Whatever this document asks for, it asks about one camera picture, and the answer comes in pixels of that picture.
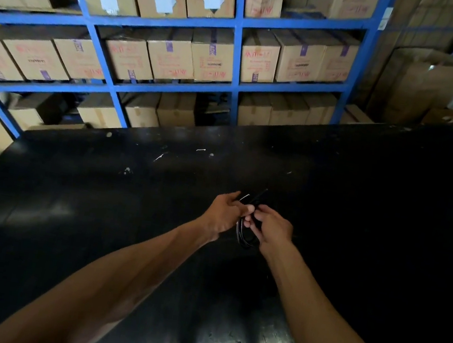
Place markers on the person's left hand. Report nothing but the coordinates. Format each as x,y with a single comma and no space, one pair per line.
219,217

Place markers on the person's right hand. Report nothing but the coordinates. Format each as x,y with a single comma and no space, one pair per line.
274,233

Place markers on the person's left thumb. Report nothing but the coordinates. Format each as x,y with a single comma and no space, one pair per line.
242,209

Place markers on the person's right thumb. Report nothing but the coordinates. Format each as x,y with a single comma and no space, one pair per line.
265,211

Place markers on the person's right forearm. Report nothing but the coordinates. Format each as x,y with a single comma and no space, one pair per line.
321,332

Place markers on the person's left forearm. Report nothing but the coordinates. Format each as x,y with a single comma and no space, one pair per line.
107,287

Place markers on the blue metal shelf rack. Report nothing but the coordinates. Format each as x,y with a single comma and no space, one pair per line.
236,52

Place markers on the rows of shelved cardboard boxes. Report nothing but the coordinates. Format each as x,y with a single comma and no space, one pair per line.
171,55

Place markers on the large brown cardboard carton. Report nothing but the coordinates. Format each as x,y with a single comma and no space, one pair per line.
418,83

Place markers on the white paper label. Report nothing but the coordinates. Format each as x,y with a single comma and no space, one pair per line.
385,18

